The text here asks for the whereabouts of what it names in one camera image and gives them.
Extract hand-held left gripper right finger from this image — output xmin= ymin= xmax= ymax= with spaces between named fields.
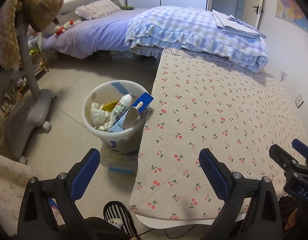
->
xmin=198 ymin=148 xmax=286 ymax=240

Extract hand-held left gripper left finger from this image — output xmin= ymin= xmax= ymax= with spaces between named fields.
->
xmin=16 ymin=148 xmax=101 ymax=240

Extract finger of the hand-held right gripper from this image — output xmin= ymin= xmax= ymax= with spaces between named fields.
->
xmin=291 ymin=139 xmax=308 ymax=167
xmin=269 ymin=144 xmax=302 ymax=173

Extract light blue tissue packet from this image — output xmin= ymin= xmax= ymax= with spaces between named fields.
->
xmin=109 ymin=112 xmax=130 ymax=133

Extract white tissue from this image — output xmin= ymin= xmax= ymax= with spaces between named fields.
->
xmin=91 ymin=102 xmax=115 ymax=131

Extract yellow snack packet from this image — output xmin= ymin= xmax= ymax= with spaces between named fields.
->
xmin=101 ymin=101 xmax=119 ymax=112

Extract white plastic bucket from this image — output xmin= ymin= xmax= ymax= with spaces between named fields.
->
xmin=81 ymin=80 xmax=151 ymax=154

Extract white plastic bottle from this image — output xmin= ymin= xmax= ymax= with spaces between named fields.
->
xmin=111 ymin=93 xmax=133 ymax=124

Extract blue biscuit box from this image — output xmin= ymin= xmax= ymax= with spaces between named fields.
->
xmin=123 ymin=92 xmax=154 ymax=131

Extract dark brown fuzzy cloth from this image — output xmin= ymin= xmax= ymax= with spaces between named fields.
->
xmin=278 ymin=196 xmax=308 ymax=240

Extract clear storage box blue lid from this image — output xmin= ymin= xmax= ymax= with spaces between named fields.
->
xmin=100 ymin=140 xmax=141 ymax=174

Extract cherry print tablecloth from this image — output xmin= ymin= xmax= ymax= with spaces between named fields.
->
xmin=129 ymin=46 xmax=308 ymax=227

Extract striped slipper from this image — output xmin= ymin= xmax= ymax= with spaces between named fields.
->
xmin=103 ymin=200 xmax=142 ymax=240

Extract floral beige cloth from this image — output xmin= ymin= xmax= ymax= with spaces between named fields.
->
xmin=0 ymin=151 xmax=42 ymax=233

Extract cluttered storage rack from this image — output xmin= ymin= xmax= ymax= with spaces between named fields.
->
xmin=0 ymin=75 xmax=27 ymax=130

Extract small wooden shelf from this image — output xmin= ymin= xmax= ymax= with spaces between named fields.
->
xmin=26 ymin=50 xmax=50 ymax=76

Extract purple bed sheet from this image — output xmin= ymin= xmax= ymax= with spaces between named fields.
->
xmin=41 ymin=7 xmax=159 ymax=59

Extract pile of small plush toys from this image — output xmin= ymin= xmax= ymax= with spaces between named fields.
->
xmin=27 ymin=27 xmax=41 ymax=56

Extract folded light blue sheets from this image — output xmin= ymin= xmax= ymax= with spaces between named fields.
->
xmin=212 ymin=9 xmax=267 ymax=39

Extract blue plaid ruffled blanket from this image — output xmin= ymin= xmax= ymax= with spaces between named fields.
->
xmin=124 ymin=6 xmax=269 ymax=73

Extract plaid ruffled pillow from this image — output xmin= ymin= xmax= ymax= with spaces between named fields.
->
xmin=75 ymin=0 xmax=121 ymax=20

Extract grey padded headboard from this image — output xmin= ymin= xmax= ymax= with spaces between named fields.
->
xmin=53 ymin=0 xmax=122 ymax=23

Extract brown fuzzy garment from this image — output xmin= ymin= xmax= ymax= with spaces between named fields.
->
xmin=0 ymin=0 xmax=65 ymax=71

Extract black cable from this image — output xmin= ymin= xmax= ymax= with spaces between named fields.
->
xmin=164 ymin=226 xmax=195 ymax=239

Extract colourful wall map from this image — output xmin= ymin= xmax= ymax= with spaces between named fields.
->
xmin=275 ymin=0 xmax=308 ymax=34

